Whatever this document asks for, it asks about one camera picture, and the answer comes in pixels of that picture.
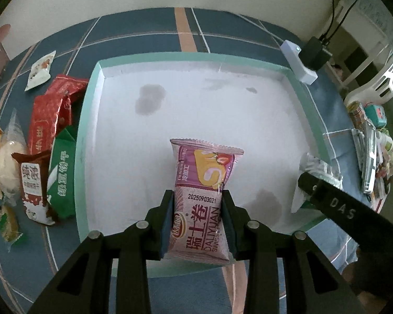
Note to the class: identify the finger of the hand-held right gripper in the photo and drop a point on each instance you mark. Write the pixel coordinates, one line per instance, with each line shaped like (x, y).
(309, 186)

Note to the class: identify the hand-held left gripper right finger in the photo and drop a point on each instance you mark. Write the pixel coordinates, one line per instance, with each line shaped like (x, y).
(228, 230)

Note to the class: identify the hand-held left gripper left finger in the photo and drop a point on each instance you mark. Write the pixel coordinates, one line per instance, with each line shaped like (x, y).
(167, 227)

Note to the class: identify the clear snack packet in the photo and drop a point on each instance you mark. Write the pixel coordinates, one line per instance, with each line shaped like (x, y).
(317, 166)

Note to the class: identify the pink swiss roll packet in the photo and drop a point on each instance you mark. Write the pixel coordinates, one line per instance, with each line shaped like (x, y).
(199, 209)

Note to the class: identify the white tray with green rim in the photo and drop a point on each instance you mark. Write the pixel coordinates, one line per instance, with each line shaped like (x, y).
(183, 111)

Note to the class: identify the red patterned packet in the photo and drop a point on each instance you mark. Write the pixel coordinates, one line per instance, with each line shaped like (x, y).
(42, 127)

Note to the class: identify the clear bread packet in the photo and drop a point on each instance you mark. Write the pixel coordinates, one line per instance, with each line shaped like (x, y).
(8, 163)

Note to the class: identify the checkered small box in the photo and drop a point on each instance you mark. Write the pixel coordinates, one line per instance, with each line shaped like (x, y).
(355, 113)

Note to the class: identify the teal small box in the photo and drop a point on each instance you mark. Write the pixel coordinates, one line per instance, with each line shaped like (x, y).
(375, 113)

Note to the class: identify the white plastic stool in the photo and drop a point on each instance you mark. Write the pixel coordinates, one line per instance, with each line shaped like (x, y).
(380, 85)

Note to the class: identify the white power strip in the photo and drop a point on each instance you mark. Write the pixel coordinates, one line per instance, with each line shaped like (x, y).
(296, 62)

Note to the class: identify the black power adapter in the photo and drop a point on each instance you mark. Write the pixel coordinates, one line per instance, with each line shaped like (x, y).
(314, 52)

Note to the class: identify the brown and white snack packet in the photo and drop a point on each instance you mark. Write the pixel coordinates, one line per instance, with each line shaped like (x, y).
(31, 186)

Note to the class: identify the yellow and green snack packet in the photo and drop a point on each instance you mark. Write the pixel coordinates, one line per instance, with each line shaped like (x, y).
(8, 227)

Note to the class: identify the red crumpled snack packet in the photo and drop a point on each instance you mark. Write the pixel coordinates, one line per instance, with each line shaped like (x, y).
(68, 85)

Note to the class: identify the blue plaid tablecloth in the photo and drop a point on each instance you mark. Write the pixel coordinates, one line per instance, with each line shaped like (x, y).
(144, 29)

